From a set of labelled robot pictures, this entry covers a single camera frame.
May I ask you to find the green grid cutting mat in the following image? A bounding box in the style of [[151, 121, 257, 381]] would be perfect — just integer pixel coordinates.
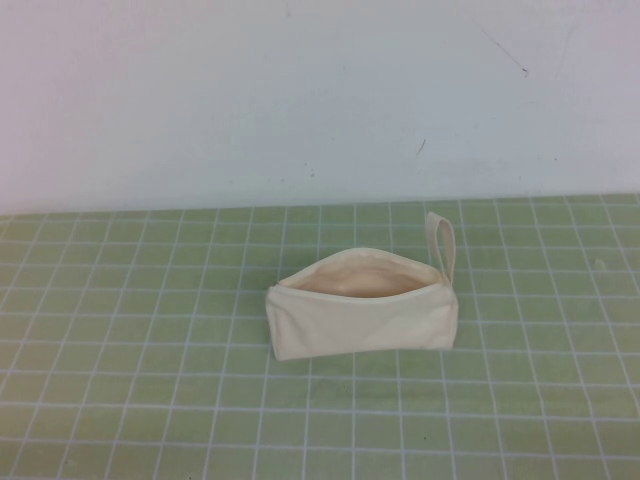
[[0, 192, 640, 480]]

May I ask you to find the cream canvas pencil case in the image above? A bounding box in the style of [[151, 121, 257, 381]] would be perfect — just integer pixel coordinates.
[[264, 211, 462, 361]]

